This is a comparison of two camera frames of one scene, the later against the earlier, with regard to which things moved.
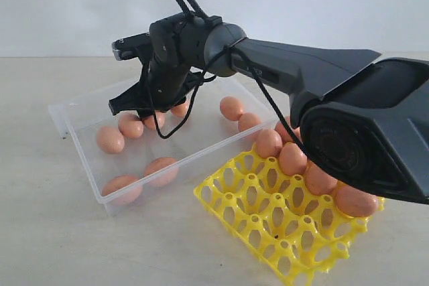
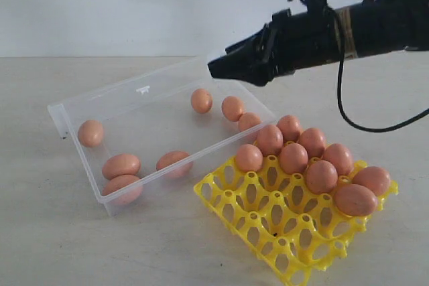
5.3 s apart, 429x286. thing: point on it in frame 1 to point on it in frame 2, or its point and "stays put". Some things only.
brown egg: (130, 125) to (117, 165)
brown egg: (123, 189) stays put
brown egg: (230, 108) stays put
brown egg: (293, 159) stays put
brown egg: (318, 182) stays put
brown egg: (354, 202) stays put
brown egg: (285, 134) stays put
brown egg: (181, 110) to (201, 100)
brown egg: (110, 139) to (90, 133)
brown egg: (248, 120) stays put
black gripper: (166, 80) to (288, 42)
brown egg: (149, 122) to (249, 158)
